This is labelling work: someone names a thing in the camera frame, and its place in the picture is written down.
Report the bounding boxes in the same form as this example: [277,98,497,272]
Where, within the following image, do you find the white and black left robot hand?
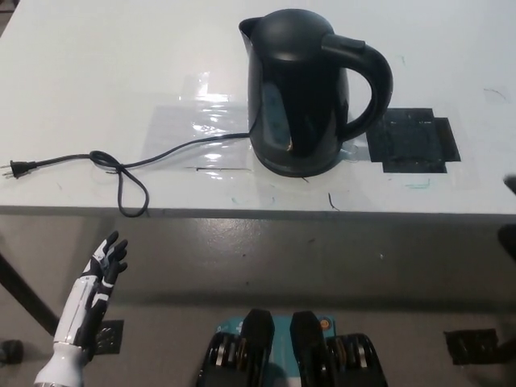
[52,230,129,366]

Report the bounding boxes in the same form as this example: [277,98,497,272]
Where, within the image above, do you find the black electric kettle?
[237,8,394,170]

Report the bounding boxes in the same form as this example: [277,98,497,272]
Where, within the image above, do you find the black tape patch on desk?
[365,106,461,175]

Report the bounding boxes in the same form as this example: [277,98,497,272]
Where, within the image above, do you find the black robot legs and feet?
[196,308,390,387]

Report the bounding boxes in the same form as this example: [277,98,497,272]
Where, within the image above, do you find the black round kettle base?
[253,151,343,178]

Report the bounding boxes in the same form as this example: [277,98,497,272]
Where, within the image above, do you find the black caster wheel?
[0,339,24,364]

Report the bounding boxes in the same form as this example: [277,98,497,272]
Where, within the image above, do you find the clear plastic sheet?
[140,70,255,181]

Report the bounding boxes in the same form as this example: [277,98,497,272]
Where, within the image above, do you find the black power cord with plug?
[0,131,253,218]

